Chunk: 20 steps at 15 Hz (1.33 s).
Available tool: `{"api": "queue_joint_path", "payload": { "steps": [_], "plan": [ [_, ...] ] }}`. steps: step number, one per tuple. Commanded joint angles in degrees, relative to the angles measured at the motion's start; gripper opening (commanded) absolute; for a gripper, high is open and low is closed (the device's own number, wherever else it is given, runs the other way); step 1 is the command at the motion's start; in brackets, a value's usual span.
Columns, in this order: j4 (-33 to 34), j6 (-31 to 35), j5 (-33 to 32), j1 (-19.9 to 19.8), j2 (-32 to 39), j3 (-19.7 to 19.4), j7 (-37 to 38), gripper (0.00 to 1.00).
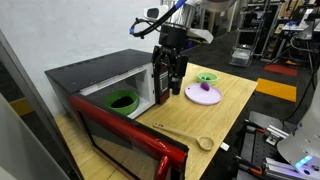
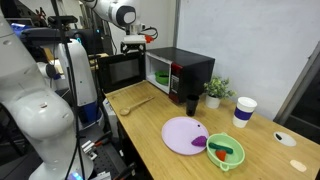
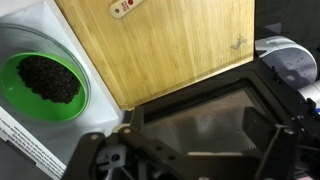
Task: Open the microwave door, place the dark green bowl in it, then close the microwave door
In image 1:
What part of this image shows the lilac round plate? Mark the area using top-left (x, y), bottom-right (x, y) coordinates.
top-left (184, 82), bottom-right (224, 107)

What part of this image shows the light green handled bowl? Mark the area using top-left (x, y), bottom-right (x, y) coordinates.
top-left (195, 72), bottom-right (220, 87)

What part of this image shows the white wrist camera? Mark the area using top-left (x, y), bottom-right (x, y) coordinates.
top-left (143, 4), bottom-right (170, 22)

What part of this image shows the wooden spoon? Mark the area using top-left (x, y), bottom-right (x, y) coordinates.
top-left (152, 122), bottom-right (215, 152)

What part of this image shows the clear plastic bin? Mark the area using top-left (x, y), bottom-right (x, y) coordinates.
top-left (229, 45), bottom-right (254, 68)

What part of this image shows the white wrist bracket red knob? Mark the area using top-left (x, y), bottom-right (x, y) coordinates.
top-left (187, 27), bottom-right (214, 45)

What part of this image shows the silver aluminium bracket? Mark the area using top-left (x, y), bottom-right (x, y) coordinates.
top-left (264, 124), bottom-right (290, 146)

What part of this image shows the orange handled tool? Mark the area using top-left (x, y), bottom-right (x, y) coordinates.
top-left (234, 155), bottom-right (264, 177)

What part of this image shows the black arm cable blue tape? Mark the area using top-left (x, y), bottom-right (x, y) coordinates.
top-left (128, 0), bottom-right (188, 40)

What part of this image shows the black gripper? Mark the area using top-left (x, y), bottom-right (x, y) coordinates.
top-left (151, 23), bottom-right (190, 84)

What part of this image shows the dark coffee beans pile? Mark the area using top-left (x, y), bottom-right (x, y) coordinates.
top-left (110, 96), bottom-right (135, 109)

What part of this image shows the purple toy eggplant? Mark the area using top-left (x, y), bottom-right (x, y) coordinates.
top-left (200, 81), bottom-right (211, 92)

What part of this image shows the silver aluminium rail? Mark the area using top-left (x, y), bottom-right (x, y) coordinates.
top-left (264, 156), bottom-right (303, 180)

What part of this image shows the dark green bowl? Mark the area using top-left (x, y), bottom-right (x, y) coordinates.
top-left (104, 89), bottom-right (140, 117)

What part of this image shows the cluttered lab desk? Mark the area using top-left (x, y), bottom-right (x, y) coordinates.
top-left (273, 6), bottom-right (320, 64)

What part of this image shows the metal shelving rack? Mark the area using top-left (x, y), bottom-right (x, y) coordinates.
top-left (233, 0), bottom-right (284, 63)

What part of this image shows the black perforated breadboard table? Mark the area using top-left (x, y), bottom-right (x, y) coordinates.
top-left (233, 110), bottom-right (303, 180)

